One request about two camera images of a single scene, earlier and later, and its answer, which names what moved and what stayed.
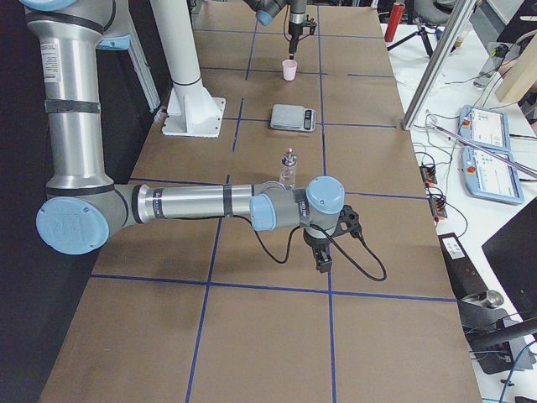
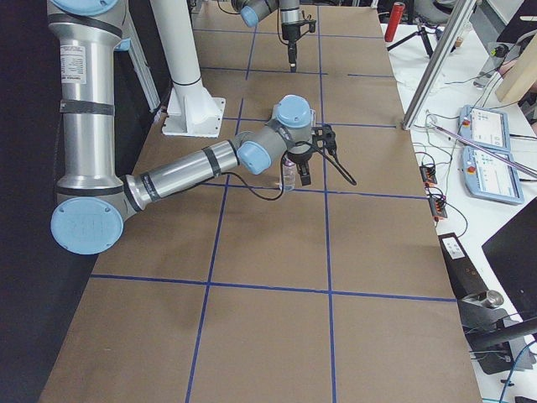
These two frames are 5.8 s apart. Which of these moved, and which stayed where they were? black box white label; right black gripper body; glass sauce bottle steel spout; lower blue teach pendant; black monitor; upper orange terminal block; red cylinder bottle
Moved: right black gripper body
Stayed: glass sauce bottle steel spout; black monitor; lower blue teach pendant; red cylinder bottle; black box white label; upper orange terminal block
